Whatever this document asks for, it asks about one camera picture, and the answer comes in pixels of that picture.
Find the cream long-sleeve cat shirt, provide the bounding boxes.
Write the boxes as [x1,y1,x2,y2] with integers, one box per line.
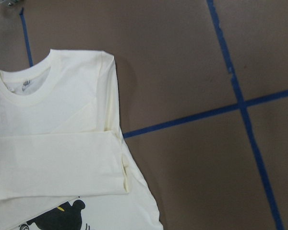
[0,50,163,230]

